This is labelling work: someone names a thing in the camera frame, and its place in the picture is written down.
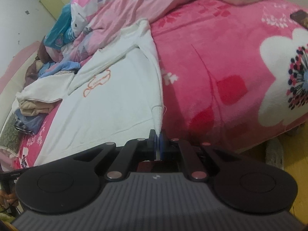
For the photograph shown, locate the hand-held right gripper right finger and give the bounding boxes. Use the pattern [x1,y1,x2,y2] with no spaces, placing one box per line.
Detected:
[159,131,241,182]

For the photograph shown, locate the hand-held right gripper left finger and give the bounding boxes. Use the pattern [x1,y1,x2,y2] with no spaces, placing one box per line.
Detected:
[73,129,159,182]

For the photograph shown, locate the white sweatshirt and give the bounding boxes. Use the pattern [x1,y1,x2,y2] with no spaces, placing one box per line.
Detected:
[16,19,165,166]

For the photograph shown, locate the person's left hand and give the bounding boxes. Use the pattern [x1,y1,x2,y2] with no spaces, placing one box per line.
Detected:
[0,190,19,208]

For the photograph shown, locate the olive textured pillow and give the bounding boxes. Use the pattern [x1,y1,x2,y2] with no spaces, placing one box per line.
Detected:
[0,113,22,154]

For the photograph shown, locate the black white plaid garment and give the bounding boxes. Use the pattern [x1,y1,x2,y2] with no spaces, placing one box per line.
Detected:
[14,121,33,135]

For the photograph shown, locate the blue jeans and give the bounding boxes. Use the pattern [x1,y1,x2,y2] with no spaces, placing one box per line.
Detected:
[14,109,46,135]

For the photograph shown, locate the beige garment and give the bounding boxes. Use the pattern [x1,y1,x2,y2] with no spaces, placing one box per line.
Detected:
[19,99,54,117]

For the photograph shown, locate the pink floral fleece blanket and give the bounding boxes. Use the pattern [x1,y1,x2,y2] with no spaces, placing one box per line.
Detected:
[13,0,308,171]

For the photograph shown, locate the blue fleece garment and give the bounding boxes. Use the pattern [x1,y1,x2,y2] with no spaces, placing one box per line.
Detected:
[38,61,80,77]

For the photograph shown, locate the brown cloth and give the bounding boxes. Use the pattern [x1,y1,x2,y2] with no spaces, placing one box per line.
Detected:
[25,36,51,85]

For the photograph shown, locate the pink patterned duvet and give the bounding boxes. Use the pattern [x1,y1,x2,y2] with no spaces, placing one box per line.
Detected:
[46,0,205,63]

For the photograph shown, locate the teal patterned cloth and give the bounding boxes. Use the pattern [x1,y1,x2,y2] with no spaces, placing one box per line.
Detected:
[44,3,75,49]

